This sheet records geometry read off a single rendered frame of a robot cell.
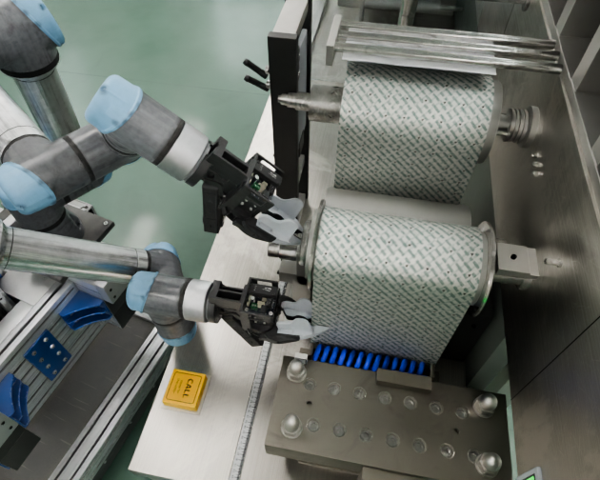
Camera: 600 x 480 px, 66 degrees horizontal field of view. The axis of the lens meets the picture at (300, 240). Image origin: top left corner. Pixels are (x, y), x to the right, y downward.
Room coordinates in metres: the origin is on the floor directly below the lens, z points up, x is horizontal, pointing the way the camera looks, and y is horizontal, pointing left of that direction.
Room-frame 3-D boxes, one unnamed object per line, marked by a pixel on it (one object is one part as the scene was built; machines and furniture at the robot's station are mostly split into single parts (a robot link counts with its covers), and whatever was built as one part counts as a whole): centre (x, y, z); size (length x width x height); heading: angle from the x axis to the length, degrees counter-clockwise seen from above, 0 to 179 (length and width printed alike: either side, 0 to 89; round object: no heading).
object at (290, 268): (0.49, 0.01, 1.05); 0.06 x 0.05 x 0.31; 79
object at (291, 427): (0.23, 0.01, 1.05); 0.04 x 0.04 x 0.04
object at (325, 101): (0.70, -0.05, 1.33); 0.06 x 0.06 x 0.06; 79
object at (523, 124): (0.64, -0.36, 1.33); 0.07 x 0.07 x 0.07; 79
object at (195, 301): (0.43, 0.18, 1.11); 0.08 x 0.05 x 0.08; 169
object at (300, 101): (0.71, 0.01, 1.33); 0.06 x 0.03 x 0.03; 79
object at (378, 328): (0.37, -0.14, 1.11); 0.23 x 0.01 x 0.18; 79
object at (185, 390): (0.33, 0.23, 0.91); 0.07 x 0.07 x 0.02; 79
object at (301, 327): (0.37, 0.00, 1.12); 0.09 x 0.03 x 0.06; 78
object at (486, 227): (0.40, -0.27, 1.25); 0.15 x 0.01 x 0.15; 169
